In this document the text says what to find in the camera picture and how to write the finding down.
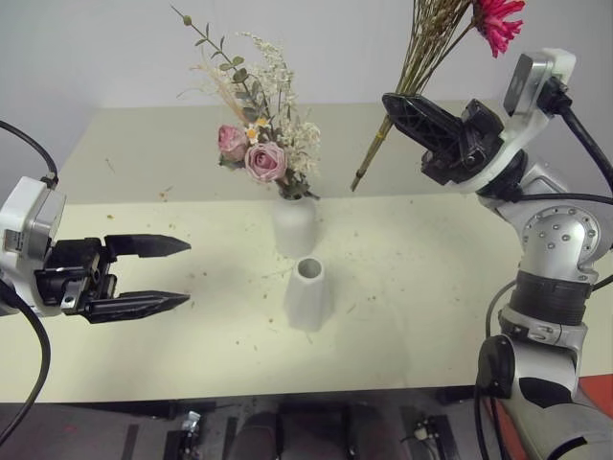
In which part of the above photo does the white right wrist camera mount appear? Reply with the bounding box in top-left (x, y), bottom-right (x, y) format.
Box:
top-left (457, 47), bottom-right (578, 195)

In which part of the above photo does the red box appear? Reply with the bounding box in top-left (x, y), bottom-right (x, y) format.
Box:
top-left (572, 373), bottom-right (613, 432)

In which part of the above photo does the white rounded vase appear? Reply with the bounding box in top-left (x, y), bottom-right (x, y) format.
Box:
top-left (271, 194), bottom-right (318, 258)

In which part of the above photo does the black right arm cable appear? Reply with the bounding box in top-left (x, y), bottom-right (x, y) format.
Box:
top-left (472, 76), bottom-right (613, 460)

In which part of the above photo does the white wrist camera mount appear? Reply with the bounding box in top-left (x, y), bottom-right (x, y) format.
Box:
top-left (457, 47), bottom-right (578, 195)
top-left (0, 175), bottom-right (68, 320)

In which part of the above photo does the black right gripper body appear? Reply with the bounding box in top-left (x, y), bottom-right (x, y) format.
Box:
top-left (420, 98), bottom-right (506, 187)

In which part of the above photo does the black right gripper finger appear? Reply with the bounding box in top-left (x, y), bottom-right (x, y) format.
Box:
top-left (381, 92), bottom-right (465, 153)

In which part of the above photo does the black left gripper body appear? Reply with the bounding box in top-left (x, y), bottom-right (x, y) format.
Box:
top-left (34, 236), bottom-right (120, 316)

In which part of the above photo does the dried bouquet with pink roses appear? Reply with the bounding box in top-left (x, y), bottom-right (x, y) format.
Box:
top-left (170, 4), bottom-right (323, 201)

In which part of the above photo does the dark rounded shape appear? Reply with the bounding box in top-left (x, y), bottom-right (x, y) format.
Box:
top-left (224, 402), bottom-right (384, 460)

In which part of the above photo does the dried bouquet with magenta flower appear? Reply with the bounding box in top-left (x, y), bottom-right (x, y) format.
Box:
top-left (350, 0), bottom-right (528, 194)

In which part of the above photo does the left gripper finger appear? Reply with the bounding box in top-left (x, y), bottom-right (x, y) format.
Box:
top-left (85, 290), bottom-right (193, 325)
top-left (104, 233), bottom-right (193, 261)

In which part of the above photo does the white faceted tapered vase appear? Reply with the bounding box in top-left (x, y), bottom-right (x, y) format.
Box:
top-left (283, 256), bottom-right (329, 334)

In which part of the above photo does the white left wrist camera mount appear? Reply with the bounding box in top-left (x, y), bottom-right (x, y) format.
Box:
top-left (0, 175), bottom-right (68, 320)

